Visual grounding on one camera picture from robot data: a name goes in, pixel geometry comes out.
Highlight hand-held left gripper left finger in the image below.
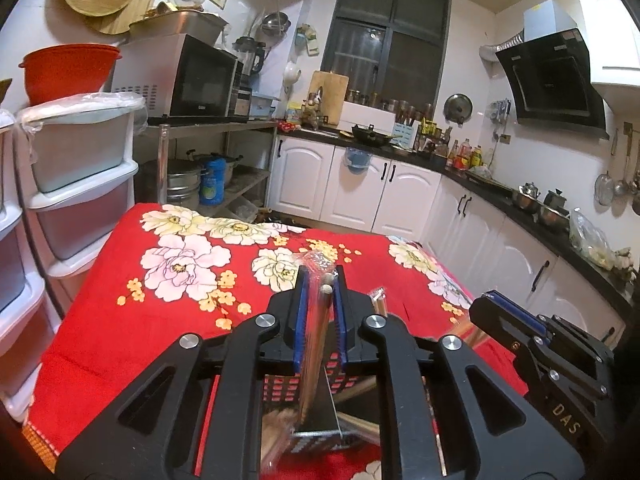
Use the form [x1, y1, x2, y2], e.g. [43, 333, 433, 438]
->
[55, 265, 309, 480]

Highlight olive plastic utensil basket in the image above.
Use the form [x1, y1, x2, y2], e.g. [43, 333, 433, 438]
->
[257, 350, 441, 461]

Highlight steel pot lid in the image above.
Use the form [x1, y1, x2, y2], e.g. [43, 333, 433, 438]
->
[444, 93, 474, 125]

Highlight rectangular wooden cutting board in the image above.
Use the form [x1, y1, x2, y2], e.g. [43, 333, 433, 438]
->
[307, 70, 350, 115]

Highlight black range hood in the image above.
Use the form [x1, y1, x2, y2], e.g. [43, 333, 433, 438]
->
[495, 29, 611, 140]

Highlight steel rectangular pan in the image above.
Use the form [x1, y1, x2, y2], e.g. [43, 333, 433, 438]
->
[128, 8, 229, 47]

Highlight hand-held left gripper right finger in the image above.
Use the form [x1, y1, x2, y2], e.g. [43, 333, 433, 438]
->
[332, 264, 586, 480]

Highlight small steel pot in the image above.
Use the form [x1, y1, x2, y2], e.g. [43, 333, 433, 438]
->
[512, 183, 543, 211]

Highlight metal shelf rack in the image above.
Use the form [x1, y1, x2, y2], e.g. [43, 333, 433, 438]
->
[146, 119, 279, 223]

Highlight row of condiment bottles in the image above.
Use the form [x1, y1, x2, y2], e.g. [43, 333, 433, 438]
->
[420, 120, 487, 171]

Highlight blue utensil holder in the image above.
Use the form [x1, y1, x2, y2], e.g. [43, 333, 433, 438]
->
[394, 121, 419, 149]

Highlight white sink box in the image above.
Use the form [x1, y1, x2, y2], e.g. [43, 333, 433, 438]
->
[340, 101, 399, 134]

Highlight black wok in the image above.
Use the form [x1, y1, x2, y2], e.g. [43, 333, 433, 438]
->
[350, 123, 402, 147]

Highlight hanging metal strainer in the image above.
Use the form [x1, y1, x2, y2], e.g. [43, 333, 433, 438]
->
[595, 170, 615, 207]

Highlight white plastic drawer tower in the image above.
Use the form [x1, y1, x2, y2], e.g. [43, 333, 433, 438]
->
[0, 109, 57, 423]
[17, 92, 149, 286]

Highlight white base cabinets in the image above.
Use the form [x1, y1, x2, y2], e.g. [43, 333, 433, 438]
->
[270, 137, 631, 348]

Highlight steel pot with lid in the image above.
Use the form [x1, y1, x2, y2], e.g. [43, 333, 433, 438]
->
[540, 189, 571, 226]

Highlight hanging metal ladle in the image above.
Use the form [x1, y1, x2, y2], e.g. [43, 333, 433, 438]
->
[614, 130, 631, 197]

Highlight clear plastic bag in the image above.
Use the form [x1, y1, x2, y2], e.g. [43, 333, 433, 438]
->
[569, 209, 617, 270]

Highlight blue hanging bin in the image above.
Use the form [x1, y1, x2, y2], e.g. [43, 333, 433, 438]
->
[344, 147, 372, 171]

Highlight dark framed window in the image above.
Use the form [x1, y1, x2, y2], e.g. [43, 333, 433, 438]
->
[320, 0, 449, 113]

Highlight steel steamer pot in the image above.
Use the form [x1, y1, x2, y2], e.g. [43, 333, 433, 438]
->
[166, 170, 204, 207]

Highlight hanging steel bowl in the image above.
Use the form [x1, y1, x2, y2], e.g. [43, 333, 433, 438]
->
[260, 11, 292, 37]

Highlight red floral tablecloth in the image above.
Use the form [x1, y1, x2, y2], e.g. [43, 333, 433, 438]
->
[22, 202, 531, 480]

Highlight white wall cabinet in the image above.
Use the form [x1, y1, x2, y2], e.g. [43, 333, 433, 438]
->
[579, 0, 640, 107]

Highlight black kitchen countertop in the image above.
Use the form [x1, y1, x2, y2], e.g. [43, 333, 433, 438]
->
[277, 127, 637, 311]

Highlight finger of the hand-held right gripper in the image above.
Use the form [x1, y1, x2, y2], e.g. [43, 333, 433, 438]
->
[482, 289, 556, 337]
[469, 297, 541, 367]

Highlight wooden utensil handle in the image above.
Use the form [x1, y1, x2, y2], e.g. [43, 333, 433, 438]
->
[336, 377, 379, 403]
[262, 407, 298, 461]

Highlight blue canister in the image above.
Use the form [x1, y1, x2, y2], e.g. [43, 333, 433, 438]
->
[199, 157, 227, 206]

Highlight plastic-wrapped wooden chopsticks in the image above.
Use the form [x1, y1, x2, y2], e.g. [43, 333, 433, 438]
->
[457, 321, 483, 348]
[262, 252, 337, 473]
[367, 286, 390, 317]

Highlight silver microwave oven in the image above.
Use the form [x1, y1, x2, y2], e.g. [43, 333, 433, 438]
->
[110, 34, 244, 120]

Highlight silver exhaust duct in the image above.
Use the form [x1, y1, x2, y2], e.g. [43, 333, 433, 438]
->
[479, 30, 527, 62]

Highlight red plastic basin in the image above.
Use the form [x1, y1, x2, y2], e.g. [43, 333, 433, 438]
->
[19, 44, 124, 107]

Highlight black blender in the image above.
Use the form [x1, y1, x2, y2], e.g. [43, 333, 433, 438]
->
[233, 36, 267, 80]

